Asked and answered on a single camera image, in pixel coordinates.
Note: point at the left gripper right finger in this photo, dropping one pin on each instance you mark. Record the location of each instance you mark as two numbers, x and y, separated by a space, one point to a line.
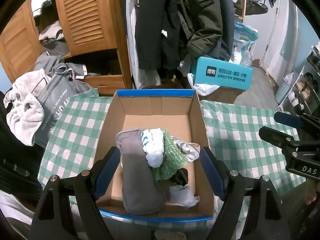
213 172

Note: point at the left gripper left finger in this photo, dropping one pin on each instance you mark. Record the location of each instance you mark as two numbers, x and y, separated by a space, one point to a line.
105 171

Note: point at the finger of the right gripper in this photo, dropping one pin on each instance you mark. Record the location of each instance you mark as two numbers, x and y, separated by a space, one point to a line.
278 139
308 123

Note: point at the grey white sock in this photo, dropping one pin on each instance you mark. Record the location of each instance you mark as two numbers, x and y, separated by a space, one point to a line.
190 150

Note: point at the white tissue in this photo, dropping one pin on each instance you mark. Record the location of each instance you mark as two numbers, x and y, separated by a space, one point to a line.
183 196

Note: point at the grey plush slipper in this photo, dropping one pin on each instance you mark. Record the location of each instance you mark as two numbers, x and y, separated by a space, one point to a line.
141 194

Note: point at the green glitter sponge cloth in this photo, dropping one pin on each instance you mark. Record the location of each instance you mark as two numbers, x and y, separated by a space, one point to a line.
172 161

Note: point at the white fluffy soft object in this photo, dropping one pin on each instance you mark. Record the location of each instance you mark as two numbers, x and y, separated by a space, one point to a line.
153 146

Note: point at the person's right hand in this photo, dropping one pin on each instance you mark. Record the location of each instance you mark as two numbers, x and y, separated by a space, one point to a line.
312 188

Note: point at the metal shoe rack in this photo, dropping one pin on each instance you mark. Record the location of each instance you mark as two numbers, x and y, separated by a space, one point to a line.
303 94

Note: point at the light blue trash bin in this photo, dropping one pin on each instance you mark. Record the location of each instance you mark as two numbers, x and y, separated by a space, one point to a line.
284 87

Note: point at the green checked tablecloth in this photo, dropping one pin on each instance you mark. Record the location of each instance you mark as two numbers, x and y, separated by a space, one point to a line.
232 132

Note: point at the brown cardboard box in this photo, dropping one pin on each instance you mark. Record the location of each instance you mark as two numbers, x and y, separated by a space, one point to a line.
223 94

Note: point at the blue cardboard box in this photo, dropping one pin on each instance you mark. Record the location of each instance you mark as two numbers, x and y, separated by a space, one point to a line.
178 111

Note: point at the white plastic bag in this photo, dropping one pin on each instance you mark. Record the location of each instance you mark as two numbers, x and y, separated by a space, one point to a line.
201 89

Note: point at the grey laundry bag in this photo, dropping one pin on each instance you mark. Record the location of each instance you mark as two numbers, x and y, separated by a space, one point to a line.
54 98

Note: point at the blue patterned plastic bag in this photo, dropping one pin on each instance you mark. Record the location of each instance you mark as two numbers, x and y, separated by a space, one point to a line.
245 38

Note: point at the teal shoe box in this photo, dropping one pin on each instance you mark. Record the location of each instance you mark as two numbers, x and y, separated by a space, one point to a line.
221 73

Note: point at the white towel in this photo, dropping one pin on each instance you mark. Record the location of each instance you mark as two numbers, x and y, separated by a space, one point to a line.
27 113

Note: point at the pile of grey clothes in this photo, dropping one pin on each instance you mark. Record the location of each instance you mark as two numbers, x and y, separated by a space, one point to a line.
55 48

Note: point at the hanging dark coats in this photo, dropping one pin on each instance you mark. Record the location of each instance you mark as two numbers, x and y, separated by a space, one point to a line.
167 33

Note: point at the wooden louvered wardrobe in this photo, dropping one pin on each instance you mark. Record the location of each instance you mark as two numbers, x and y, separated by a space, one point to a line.
94 28

